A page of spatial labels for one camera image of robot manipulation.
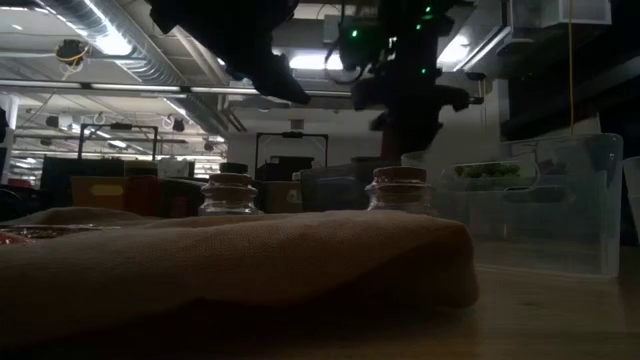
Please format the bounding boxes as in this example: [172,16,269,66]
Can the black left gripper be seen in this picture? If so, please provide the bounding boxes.
[149,0,312,106]

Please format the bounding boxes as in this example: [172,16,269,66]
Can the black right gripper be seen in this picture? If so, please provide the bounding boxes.
[352,74,471,159]

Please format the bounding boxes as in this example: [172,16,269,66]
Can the cork-stoppered glass spice jar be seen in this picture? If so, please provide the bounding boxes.
[364,165,435,217]
[198,172,262,217]

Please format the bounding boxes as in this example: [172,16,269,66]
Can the ceiling light panel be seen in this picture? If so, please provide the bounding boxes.
[288,51,346,71]

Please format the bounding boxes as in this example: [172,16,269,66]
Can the grey plastic bin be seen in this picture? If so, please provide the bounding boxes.
[298,164,382,213]

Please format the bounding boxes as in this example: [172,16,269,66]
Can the green herb package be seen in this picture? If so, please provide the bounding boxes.
[453,163,524,180]

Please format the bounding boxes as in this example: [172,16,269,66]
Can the white box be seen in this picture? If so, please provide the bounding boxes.
[157,158,196,180]

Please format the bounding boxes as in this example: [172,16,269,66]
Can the beige cloth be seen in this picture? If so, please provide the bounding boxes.
[0,207,480,346]

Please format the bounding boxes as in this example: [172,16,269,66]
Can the clear plastic bin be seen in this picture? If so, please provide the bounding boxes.
[402,132,624,279]

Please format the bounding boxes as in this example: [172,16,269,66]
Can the yellow plastic bin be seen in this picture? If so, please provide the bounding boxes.
[69,176,127,211]

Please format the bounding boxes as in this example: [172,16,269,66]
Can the black metal station frame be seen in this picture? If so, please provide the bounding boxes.
[77,123,159,179]
[254,132,330,181]

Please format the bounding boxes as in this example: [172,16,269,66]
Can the ceiling cable reel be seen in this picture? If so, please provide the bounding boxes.
[54,38,90,69]

